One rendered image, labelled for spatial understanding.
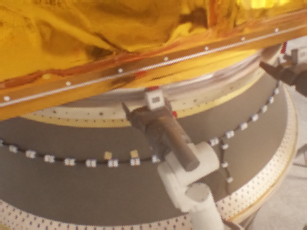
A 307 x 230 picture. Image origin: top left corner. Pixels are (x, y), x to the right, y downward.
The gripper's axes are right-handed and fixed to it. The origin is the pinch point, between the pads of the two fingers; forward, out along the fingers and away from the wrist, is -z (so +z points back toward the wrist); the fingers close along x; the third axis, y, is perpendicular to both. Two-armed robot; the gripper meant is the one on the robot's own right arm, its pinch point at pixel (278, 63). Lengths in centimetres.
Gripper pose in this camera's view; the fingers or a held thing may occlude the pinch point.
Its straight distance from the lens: 93.5
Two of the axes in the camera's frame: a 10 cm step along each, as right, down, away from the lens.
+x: -9.1, 3.0, -3.0
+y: 0.2, 7.3, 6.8
